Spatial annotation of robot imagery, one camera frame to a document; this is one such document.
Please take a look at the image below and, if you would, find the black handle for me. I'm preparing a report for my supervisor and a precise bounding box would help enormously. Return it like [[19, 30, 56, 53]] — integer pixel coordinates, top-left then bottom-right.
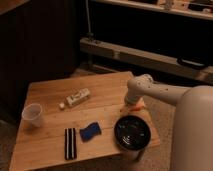
[[176, 58, 207, 70]]

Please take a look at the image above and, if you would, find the black white striped cloth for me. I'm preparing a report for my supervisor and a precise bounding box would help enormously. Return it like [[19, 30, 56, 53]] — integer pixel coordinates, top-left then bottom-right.
[[65, 128, 77, 160]]

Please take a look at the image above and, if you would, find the blue sponge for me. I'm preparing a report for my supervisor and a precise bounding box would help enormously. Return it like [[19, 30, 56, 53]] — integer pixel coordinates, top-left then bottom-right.
[[80, 122, 101, 141]]

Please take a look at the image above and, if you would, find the white plastic bottle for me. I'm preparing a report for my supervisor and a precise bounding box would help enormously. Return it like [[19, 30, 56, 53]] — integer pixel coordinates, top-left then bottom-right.
[[59, 88, 90, 110]]

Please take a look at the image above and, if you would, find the black round bowl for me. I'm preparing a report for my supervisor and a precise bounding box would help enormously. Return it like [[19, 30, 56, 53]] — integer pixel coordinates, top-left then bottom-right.
[[114, 115, 151, 151]]

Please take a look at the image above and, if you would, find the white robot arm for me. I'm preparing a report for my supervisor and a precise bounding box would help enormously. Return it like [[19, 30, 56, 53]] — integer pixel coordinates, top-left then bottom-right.
[[124, 74, 213, 171]]

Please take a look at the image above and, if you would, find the wooden shelf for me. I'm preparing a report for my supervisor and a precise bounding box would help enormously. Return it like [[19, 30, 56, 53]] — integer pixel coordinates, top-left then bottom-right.
[[92, 0, 213, 21]]

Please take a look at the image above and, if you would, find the long grey bench beam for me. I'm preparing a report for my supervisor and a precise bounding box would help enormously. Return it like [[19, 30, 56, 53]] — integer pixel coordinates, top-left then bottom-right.
[[80, 37, 213, 84]]

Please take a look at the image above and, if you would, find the wooden table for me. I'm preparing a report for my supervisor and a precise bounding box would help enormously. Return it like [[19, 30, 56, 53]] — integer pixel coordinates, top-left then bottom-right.
[[9, 72, 154, 171]]

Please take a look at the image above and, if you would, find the metal pole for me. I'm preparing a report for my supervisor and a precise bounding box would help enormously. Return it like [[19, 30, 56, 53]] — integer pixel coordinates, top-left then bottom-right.
[[85, 0, 93, 41]]

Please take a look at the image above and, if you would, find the orange pepper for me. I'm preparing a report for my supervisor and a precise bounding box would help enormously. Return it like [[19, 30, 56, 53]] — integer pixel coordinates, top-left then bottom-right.
[[120, 105, 145, 113]]

